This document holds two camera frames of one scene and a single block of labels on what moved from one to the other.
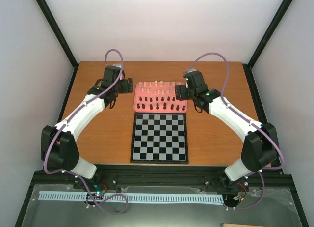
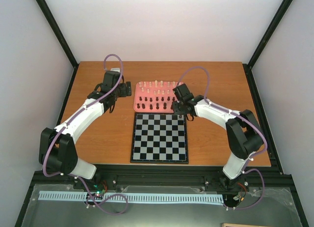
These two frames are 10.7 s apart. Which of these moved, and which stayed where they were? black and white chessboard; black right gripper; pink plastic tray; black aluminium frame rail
Moved: black right gripper
Stayed: black and white chessboard; black aluminium frame rail; pink plastic tray
